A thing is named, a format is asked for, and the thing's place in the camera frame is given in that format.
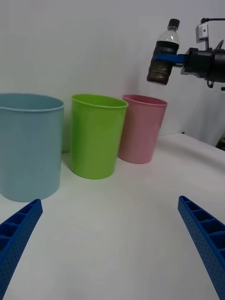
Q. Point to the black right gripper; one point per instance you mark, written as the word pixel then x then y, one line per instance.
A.
pixel 199 63

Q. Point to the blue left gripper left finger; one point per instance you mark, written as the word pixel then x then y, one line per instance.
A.
pixel 16 239

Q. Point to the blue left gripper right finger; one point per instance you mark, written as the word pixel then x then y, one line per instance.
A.
pixel 208 246

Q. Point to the dark plastic bottle black cap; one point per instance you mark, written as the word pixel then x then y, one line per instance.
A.
pixel 162 48

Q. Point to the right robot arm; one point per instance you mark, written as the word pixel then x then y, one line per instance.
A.
pixel 220 64

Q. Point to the pink plastic bin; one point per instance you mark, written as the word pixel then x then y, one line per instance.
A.
pixel 140 133

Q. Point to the pale blue plastic bin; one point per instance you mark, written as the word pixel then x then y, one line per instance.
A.
pixel 30 150

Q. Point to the green plastic bin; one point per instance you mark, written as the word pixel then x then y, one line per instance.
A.
pixel 96 140

